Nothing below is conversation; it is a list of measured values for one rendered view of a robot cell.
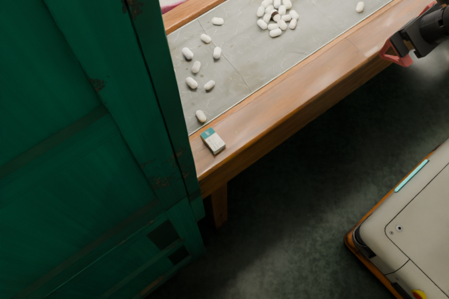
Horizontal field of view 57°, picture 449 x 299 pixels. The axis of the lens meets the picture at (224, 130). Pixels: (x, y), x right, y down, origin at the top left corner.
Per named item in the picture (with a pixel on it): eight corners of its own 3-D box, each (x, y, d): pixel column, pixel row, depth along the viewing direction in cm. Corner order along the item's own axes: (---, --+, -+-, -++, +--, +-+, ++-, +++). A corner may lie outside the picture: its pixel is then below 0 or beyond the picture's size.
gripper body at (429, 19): (397, 32, 77) (427, 19, 70) (431, 4, 80) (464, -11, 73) (416, 60, 78) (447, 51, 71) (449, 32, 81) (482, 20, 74)
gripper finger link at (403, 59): (364, 48, 85) (395, 35, 76) (387, 29, 87) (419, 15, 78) (381, 75, 86) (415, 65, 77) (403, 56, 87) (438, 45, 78)
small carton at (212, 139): (225, 147, 102) (225, 143, 100) (214, 155, 101) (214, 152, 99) (211, 129, 104) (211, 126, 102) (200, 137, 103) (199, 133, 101)
